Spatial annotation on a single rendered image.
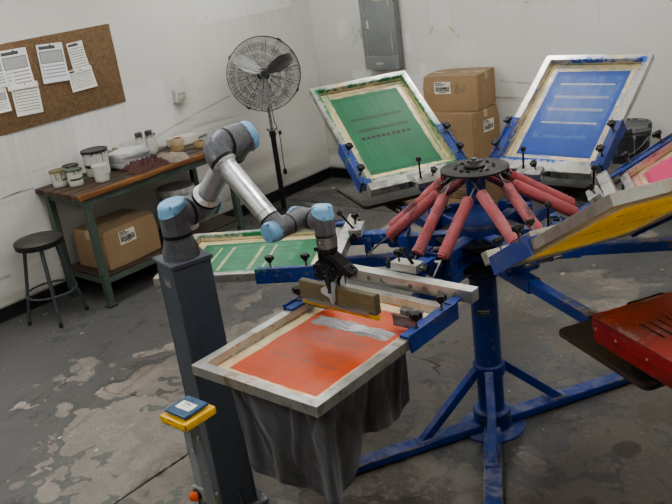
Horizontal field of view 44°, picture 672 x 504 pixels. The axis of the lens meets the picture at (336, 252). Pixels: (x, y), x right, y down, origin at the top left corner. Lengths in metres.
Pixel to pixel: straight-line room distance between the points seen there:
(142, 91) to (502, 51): 3.01
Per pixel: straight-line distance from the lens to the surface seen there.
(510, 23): 7.17
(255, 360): 2.93
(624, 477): 3.85
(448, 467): 3.90
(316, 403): 2.54
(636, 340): 2.54
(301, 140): 8.33
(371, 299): 2.84
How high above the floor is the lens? 2.28
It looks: 20 degrees down
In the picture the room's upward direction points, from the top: 8 degrees counter-clockwise
